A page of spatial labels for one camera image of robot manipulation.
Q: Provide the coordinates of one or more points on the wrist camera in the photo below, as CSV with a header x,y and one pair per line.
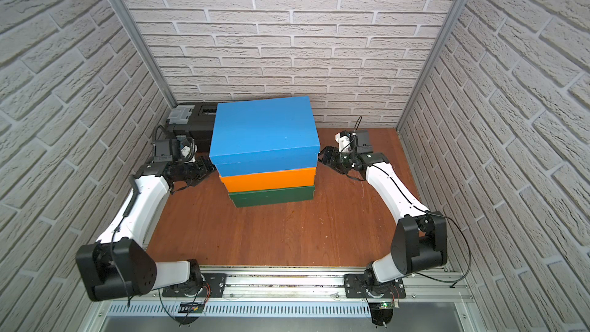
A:
x,y
188,149
345,140

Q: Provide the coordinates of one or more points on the right aluminium corner post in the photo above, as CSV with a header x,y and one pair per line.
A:
x,y
444,33

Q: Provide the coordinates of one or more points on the blue shoebox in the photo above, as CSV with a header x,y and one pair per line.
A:
x,y
261,136

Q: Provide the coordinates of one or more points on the aluminium corner post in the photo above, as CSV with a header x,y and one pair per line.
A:
x,y
134,32
444,33

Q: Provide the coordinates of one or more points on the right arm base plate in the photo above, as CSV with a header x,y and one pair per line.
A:
x,y
358,286

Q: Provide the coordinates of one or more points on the black plastic toolbox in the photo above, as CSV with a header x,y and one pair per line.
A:
x,y
195,121

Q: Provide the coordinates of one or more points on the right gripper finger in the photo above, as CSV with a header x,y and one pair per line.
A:
x,y
326,155
337,167

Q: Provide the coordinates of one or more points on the orange shoebox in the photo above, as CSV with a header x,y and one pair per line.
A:
x,y
270,180

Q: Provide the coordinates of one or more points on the right green circuit board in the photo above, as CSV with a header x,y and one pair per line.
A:
x,y
384,305

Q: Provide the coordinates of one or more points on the green circuit board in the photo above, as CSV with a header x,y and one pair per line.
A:
x,y
191,308
384,305

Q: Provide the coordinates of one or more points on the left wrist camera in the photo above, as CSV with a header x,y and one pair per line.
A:
x,y
188,149

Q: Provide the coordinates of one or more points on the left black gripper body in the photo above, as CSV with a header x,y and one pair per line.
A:
x,y
200,168

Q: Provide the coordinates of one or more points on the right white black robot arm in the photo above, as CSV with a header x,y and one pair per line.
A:
x,y
420,237

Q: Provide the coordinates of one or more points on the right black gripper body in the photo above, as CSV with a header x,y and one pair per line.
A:
x,y
346,158

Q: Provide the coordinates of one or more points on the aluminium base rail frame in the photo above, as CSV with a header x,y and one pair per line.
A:
x,y
291,292

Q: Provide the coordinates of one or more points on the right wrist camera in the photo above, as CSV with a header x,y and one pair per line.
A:
x,y
345,140

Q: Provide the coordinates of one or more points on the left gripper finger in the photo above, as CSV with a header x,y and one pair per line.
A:
x,y
195,181
207,163

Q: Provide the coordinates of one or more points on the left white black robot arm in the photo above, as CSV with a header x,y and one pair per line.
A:
x,y
116,264

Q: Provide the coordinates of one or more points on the left aluminium corner post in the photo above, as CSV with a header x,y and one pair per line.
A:
x,y
134,32

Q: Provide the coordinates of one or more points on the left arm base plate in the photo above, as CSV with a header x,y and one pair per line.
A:
x,y
211,285

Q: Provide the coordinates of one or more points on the left green circuit board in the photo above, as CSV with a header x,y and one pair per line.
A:
x,y
191,308

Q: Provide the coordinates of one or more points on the green shoebox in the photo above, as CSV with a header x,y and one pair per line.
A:
x,y
272,196

